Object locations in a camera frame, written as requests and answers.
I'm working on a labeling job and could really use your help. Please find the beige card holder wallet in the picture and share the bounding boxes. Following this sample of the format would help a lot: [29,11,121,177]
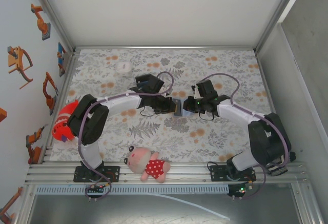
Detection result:
[173,97,196,119]

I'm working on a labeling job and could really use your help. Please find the blue card box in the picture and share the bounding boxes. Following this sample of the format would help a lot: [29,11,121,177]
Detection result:
[135,74,153,93]

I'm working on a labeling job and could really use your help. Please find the black credit card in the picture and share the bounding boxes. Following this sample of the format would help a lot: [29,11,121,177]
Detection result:
[135,74,152,84]

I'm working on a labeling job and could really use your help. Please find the floral patterned table mat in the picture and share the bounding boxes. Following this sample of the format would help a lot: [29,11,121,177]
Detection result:
[50,48,282,164]

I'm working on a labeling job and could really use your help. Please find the small white square container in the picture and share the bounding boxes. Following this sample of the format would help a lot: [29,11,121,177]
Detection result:
[114,61,133,75]

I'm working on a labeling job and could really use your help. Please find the pink pig plush toy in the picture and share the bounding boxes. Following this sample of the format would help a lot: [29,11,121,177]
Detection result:
[124,145,172,184]

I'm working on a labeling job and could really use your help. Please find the red orange plush toy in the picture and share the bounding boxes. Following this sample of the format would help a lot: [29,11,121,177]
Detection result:
[52,99,80,142]

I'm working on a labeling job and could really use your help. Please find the thin white tube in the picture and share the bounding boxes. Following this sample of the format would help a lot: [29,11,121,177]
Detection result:
[143,192,231,221]

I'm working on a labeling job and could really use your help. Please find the black white striped knit sock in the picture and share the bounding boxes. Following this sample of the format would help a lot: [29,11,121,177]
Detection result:
[266,152,298,177]

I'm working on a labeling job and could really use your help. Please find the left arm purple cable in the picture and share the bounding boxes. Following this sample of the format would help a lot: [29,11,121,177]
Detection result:
[76,71,175,201]

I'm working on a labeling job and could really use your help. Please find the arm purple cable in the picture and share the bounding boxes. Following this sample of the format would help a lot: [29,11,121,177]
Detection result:
[76,71,175,201]
[201,72,293,200]

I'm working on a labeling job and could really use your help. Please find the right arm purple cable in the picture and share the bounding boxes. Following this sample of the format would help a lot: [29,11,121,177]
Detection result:
[201,72,293,200]

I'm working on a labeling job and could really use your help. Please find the narrow aluminium frame rail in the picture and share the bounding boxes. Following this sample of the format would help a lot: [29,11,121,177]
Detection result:
[40,51,80,163]
[73,45,258,52]

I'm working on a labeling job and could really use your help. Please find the wide aluminium frame rail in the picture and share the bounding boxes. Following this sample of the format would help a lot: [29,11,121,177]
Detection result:
[24,161,312,186]

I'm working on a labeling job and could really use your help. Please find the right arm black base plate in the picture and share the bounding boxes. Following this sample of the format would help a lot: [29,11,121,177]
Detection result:
[210,164,257,182]

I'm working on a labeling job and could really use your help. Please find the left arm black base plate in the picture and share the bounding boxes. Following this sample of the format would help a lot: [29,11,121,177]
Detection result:
[73,166,121,183]

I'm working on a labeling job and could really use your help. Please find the white slotted cable duct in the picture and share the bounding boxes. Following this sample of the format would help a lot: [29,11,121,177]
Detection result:
[35,185,230,195]

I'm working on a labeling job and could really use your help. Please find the blue orange machine wall sticker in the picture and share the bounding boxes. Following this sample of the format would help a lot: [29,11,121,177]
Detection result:
[56,42,69,77]

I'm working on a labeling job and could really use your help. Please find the aluminium frame post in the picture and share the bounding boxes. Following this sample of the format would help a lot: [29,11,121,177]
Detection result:
[27,0,77,55]
[253,0,312,54]

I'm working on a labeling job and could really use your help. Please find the orange claw machine wall sticker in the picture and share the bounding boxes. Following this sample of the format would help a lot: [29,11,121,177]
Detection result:
[7,46,34,90]

